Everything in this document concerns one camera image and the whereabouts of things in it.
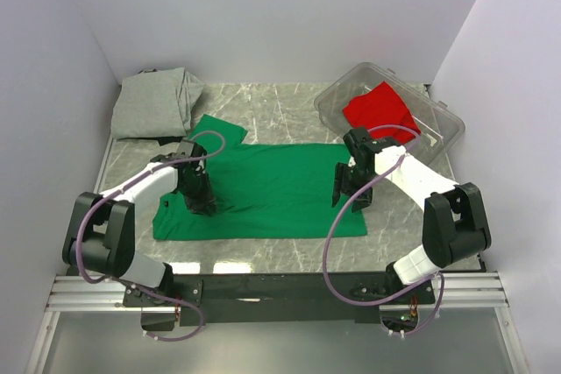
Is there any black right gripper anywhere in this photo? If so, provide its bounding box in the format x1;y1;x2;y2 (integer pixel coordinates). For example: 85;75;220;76
331;162;375;213

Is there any green t shirt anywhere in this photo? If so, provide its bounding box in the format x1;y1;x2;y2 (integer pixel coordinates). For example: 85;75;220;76
153;115;350;242

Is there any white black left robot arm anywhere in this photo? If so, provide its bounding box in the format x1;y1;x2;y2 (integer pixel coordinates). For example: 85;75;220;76
62;159;216;306

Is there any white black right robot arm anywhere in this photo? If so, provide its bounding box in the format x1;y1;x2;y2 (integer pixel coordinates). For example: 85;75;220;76
328;128;492;303

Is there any red t shirt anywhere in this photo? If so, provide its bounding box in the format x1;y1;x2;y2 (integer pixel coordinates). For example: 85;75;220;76
343;82;421;144

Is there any folded grey t shirt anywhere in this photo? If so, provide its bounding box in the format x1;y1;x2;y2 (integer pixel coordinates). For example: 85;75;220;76
110;67;204;139

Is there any clear plastic bin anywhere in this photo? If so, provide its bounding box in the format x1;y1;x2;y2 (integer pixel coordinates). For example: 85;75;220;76
314;62;465;166

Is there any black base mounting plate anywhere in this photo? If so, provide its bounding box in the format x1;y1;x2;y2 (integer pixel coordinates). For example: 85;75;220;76
123;272;436;331

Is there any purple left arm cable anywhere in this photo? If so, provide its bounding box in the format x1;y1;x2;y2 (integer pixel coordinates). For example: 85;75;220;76
74;131;227;342

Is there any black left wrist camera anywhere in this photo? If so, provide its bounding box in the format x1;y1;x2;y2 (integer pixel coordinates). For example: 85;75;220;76
175;139;207;159

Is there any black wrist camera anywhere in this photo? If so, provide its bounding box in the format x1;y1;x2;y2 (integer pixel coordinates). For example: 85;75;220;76
175;139;207;159
343;126;373;159

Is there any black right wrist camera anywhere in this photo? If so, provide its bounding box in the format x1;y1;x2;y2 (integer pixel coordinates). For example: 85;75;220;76
343;126;373;159

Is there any aluminium frame rail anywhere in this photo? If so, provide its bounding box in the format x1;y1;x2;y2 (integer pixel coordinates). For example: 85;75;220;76
46;272;509;313

